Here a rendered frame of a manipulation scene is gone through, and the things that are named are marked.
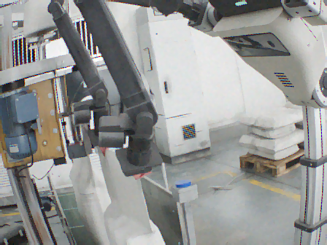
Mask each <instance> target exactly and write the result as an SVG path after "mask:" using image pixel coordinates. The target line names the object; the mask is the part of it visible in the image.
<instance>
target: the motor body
mask: <svg viewBox="0 0 327 245"><path fill-rule="evenodd" d="M27 90H29V87H22V88H21V89H18V90H14V91H11V92H8V93H4V94H1V95H0V114H1V124H2V128H3V133H4V134H6V135H7V136H6V137H5V138H4V140H5V144H6V147H7V153H8V155H9V156H10V157H11V158H13V159H15V160H17V159H23V158H27V157H31V151H30V146H29V143H28V136H27V134H26V129H25V128H24V127H23V123H22V124H18V123H14V122H13V121H12V111H11V106H10V101H11V100H12V99H15V98H16V97H18V96H23V95H26V94H28V92H27ZM28 135H29V138H30V142H31V148H32V152H33V155H34V154H36V151H37V150H38V149H37V148H38V145H37V142H36V133H35V130H32V129H29V127H28Z"/></svg>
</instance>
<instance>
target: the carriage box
mask: <svg viewBox="0 0 327 245"><path fill-rule="evenodd" d="M54 81H55V80H54V79H53V78H51V79H45V80H42V81H41V82H36V83H33V84H30V85H27V86H25V87H29V90H27V92H28V94H29V93H33V91H32V89H36V93H38V96H39V99H40V100H39V108H40V114H41V116H42V119H43V122H42V125H43V127H41V129H42V135H39V131H38V129H32V130H35V133H36V142H37V145H38V148H37V149H38V150H37V151H36V154H34V155H33V156H34V163H35V162H40V161H44V160H50V159H55V158H62V157H64V156H65V157H66V152H65V148H64V140H63V136H62V133H61V127H60V120H59V116H58V107H57V101H56V94H55V83H54ZM23 88H24V87H23ZM6 136H7V135H6V134H4V133H3V128H2V124H1V119H0V152H1V158H2V161H3V165H4V168H9V167H13V166H14V167H15V166H20V165H24V164H28V163H29V164H30V163H31V162H32V159H31V157H27V158H24V159H23V160H20V161H16V162H13V163H9V162H8V159H7V147H6V144H5V140H4V138H5V137H6Z"/></svg>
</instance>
